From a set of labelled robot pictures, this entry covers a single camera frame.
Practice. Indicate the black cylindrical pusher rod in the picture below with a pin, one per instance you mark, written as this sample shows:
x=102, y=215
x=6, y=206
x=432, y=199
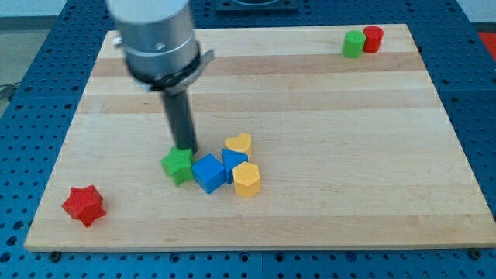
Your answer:
x=180, y=120

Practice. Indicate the yellow hexagon block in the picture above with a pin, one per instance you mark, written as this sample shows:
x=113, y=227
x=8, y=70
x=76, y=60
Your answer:
x=246, y=178

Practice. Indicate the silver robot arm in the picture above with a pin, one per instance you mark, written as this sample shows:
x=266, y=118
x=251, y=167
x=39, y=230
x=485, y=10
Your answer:
x=158, y=40

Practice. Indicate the green star block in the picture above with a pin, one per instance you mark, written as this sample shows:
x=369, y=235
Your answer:
x=177, y=165

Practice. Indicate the red star block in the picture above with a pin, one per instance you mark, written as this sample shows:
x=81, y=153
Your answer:
x=84, y=204

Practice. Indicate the yellow heart block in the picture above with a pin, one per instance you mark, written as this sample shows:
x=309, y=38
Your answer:
x=241, y=144

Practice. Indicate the blue cube block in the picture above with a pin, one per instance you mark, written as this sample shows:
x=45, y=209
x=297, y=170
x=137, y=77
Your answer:
x=209, y=173

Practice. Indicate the blue triangle block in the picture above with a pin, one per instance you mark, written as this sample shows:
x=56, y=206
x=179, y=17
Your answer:
x=232, y=159

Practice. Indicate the wooden board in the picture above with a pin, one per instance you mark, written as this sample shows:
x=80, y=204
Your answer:
x=354, y=154

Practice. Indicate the green cylinder block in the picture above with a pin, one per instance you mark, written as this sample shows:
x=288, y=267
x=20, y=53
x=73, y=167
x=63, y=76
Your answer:
x=353, y=44

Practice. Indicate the red cylinder block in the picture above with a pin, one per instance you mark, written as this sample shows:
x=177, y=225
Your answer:
x=374, y=36

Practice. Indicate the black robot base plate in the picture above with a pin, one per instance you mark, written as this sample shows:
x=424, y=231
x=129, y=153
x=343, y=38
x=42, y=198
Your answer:
x=255, y=5

